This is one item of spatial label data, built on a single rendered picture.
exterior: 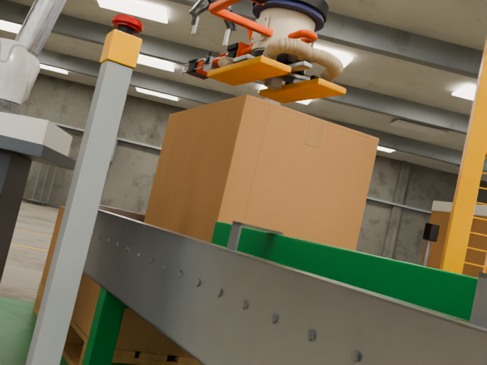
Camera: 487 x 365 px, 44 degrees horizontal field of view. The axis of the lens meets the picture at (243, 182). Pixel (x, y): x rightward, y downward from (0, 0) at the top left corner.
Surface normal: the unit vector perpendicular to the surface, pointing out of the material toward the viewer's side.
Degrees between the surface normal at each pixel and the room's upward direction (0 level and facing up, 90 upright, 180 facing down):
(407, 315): 90
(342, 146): 90
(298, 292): 90
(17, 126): 90
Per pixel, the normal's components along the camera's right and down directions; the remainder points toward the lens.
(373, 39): 0.08, -0.06
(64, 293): 0.45, 0.04
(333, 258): -0.86, -0.23
